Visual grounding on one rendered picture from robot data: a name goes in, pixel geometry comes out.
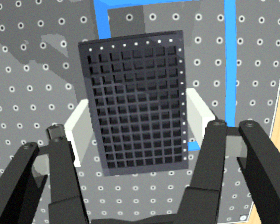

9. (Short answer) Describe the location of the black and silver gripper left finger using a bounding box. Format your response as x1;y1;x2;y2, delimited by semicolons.
0;99;94;224

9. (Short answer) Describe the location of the blue tape outline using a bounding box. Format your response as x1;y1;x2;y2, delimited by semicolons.
94;0;236;151

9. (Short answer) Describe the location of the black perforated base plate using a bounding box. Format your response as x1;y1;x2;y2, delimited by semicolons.
0;0;280;224

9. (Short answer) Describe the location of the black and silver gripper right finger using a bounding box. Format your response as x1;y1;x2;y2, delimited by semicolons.
173;88;280;224

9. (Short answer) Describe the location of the black well plate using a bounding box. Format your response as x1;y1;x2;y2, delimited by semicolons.
78;30;189;177

